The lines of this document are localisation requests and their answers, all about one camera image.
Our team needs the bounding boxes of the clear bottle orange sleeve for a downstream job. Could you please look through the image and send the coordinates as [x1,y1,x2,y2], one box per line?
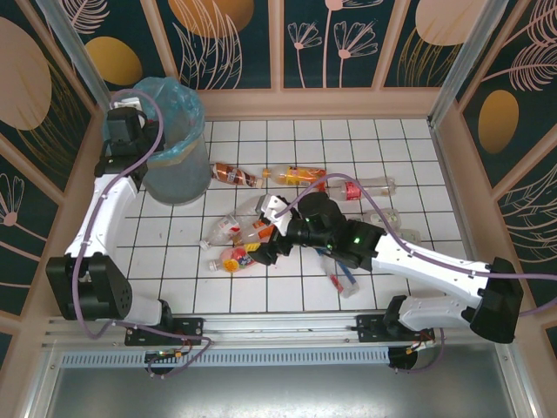
[234,217,286,245]

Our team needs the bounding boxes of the pink peach drink bottle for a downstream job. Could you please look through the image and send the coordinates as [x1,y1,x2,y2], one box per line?
[207,243,262,273]

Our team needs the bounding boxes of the red-capped clear water bottle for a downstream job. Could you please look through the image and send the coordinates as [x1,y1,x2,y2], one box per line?
[324,176,398,202]

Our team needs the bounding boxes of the orange juice bottle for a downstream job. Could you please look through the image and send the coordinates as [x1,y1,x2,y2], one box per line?
[262,164,328,192]

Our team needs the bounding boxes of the brown coffee drink bottle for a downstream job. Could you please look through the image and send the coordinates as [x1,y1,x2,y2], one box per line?
[211,162,265,189]

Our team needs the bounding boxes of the blue-capped clear bottle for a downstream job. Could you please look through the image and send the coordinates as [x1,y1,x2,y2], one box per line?
[319,252,361,300]

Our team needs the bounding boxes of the blue plastic bin liner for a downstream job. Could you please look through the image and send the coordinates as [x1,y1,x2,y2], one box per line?
[102,77,206,166]

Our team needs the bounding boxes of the grey metal panel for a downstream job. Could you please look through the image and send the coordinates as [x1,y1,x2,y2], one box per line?
[43,343,527,418]

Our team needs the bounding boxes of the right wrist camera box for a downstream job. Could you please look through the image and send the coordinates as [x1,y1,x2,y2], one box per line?
[256,193,292,228]

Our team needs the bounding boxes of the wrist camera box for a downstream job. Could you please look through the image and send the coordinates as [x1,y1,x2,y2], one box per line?
[256,193,292,228]
[111,96,144,112]

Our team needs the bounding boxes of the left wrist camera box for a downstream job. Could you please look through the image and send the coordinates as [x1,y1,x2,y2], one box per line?
[111,96,144,112]

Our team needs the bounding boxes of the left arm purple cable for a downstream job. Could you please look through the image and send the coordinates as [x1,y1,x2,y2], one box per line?
[71,88,214,379]

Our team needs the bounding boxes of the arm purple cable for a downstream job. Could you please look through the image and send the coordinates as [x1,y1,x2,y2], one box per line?
[71,88,214,379]
[273,173,557,375]

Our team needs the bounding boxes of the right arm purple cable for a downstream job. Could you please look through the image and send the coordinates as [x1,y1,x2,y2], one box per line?
[273,173,557,375]

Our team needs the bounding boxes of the aluminium mounting rail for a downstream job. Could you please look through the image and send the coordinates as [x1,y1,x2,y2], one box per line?
[42,309,513,347]

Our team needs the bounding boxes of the aluminium corner post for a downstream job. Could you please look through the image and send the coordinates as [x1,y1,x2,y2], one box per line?
[37,0,110,105]
[427,0,510,128]

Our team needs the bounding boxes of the slotted grey cable duct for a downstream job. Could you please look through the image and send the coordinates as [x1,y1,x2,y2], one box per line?
[58,347,391,367]

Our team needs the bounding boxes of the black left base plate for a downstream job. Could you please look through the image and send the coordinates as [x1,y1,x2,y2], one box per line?
[124,316,205,347]

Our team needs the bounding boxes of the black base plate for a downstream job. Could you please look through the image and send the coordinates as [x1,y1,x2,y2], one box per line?
[355,313,436,343]
[124,316,205,347]

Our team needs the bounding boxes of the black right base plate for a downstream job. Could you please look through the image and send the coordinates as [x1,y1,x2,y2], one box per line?
[355,313,436,343]

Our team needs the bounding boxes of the red black power wires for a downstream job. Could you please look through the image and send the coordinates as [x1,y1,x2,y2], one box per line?
[406,333,436,356]
[145,334,195,365]

